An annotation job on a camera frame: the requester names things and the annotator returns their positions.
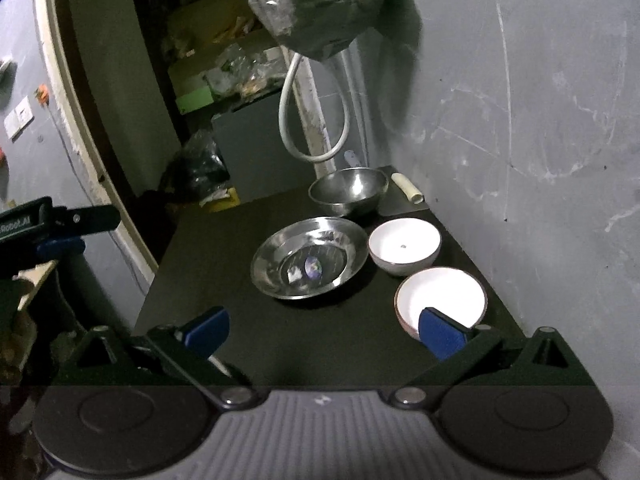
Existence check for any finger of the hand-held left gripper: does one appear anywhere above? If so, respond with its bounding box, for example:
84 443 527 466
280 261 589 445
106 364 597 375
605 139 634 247
49 203 122 237
36 236 87 262

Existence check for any dark grey box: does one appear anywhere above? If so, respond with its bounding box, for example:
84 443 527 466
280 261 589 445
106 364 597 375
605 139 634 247
210 91 321 203

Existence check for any wooden board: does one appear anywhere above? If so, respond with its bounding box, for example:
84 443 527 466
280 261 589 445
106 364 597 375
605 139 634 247
12 260 58 316

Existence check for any green box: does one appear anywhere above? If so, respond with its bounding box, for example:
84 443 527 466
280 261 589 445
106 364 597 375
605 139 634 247
175 85 217 113

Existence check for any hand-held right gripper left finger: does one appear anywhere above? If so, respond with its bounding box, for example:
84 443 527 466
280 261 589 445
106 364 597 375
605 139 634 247
65 306 256 408

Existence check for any plain white bowl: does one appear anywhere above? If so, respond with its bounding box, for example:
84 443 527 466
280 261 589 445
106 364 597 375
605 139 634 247
394 266 488 345

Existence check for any cream paper roll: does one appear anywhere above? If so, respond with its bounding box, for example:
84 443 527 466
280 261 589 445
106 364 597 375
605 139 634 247
391 172 425 203

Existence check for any shallow steel plate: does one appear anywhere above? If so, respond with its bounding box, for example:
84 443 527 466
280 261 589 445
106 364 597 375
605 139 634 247
250 216 370 302

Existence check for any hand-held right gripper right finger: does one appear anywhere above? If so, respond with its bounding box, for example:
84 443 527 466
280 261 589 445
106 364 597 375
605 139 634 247
387 307 588 408

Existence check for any cluttered storage shelf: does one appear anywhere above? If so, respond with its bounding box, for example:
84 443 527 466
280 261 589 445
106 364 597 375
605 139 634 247
129 0 301 111

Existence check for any plastic-wrapped hanging bundle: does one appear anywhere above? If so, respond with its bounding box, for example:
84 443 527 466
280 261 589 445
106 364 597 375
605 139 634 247
248 0 403 61

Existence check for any white door frame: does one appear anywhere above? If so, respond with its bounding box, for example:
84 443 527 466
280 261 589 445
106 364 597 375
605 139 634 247
32 0 161 286

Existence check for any white wall switch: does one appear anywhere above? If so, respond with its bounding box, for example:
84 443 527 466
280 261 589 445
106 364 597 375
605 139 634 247
4 96 36 140

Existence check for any grey cutting board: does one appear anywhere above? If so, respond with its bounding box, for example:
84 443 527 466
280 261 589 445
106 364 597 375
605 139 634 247
376 166 431 216

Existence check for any black plastic bag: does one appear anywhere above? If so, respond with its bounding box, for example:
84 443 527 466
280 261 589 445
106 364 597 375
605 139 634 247
159 130 231 206

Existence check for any deep steel bowl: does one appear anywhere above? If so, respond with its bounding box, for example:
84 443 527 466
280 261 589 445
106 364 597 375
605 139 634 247
308 167 390 218

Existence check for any yellow packet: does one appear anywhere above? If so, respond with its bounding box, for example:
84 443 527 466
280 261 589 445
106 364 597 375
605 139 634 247
200 187 241 213

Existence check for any white bowl with dark speck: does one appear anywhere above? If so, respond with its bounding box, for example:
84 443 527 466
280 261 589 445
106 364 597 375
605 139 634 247
367 217 443 277

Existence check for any white looped hose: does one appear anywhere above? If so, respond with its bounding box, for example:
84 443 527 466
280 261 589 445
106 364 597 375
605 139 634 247
278 51 351 163

